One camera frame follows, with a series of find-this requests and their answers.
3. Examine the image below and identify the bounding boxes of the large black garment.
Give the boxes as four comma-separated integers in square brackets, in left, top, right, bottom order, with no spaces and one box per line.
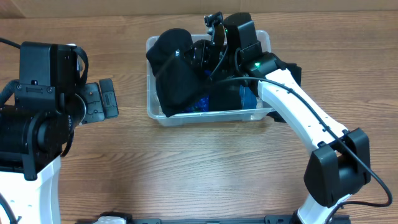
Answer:
[146,28,205,117]

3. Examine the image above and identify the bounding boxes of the medium black garment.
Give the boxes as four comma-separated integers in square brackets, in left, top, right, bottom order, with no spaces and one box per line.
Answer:
[209,82,242,111]

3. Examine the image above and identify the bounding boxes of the sparkly blue garment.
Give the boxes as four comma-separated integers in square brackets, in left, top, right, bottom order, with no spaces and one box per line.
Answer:
[183,70,212,113]

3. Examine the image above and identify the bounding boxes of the blue denim jeans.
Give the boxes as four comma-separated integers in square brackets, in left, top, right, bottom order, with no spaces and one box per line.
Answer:
[239,86,257,110]

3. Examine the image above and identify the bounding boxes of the small black garment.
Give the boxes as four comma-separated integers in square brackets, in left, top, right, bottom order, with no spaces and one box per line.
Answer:
[268,63,302,123]

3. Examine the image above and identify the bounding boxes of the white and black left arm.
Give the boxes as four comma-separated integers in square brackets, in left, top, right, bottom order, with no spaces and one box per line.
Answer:
[1,42,119,223]

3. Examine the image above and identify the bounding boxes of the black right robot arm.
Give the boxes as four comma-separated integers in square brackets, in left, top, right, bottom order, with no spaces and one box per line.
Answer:
[175,12,373,223]

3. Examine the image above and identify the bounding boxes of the clear plastic storage bin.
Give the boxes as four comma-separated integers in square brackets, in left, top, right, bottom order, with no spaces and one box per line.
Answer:
[146,30,275,126]

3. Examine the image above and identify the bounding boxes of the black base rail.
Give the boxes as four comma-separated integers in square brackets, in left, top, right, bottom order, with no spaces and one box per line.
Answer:
[74,211,352,224]

